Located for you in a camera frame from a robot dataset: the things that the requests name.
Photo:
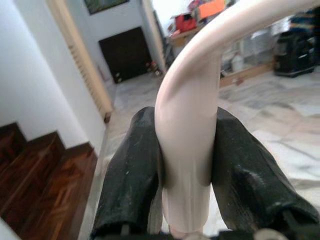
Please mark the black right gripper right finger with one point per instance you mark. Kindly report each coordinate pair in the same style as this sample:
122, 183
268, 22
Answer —
250, 175

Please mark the cream door frame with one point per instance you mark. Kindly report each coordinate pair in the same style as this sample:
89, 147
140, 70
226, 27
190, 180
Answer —
82, 57

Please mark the dark brown door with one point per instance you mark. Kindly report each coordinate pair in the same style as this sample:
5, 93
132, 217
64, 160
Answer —
125, 55

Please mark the orange sheet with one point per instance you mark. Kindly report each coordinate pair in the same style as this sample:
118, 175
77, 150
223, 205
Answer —
212, 7

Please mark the framed picture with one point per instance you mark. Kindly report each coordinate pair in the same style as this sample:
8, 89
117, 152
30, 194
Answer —
105, 3

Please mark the white plastic jug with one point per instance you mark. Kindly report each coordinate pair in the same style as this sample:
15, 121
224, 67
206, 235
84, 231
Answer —
237, 62

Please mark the wooden plinth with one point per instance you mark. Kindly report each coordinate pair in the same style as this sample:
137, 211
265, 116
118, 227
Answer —
247, 72

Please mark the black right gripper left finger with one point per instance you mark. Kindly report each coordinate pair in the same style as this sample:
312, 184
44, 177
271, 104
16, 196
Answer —
130, 162

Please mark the red box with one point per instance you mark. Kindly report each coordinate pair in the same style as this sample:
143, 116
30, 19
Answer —
186, 22

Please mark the small floor ornaments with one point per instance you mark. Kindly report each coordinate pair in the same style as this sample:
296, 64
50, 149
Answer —
153, 68

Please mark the dark wooden stairs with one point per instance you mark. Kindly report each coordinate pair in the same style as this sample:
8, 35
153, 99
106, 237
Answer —
37, 180

